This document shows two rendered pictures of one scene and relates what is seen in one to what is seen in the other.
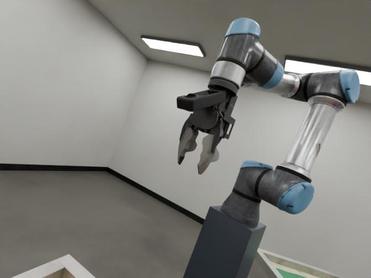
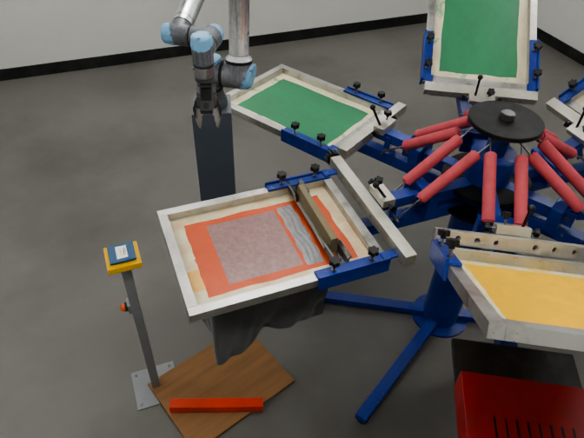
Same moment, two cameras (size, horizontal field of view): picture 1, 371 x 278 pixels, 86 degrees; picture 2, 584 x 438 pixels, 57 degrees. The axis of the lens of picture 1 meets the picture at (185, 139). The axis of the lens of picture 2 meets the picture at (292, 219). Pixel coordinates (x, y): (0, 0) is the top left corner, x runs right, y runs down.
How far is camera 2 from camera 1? 1.78 m
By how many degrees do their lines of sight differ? 60
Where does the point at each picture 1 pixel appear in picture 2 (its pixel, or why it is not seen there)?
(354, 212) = not seen: outside the picture
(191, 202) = (15, 49)
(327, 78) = not seen: outside the picture
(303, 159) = (242, 49)
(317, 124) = (242, 18)
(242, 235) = (226, 119)
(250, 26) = (209, 43)
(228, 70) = (209, 74)
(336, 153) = not seen: outside the picture
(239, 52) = (210, 60)
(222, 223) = (208, 120)
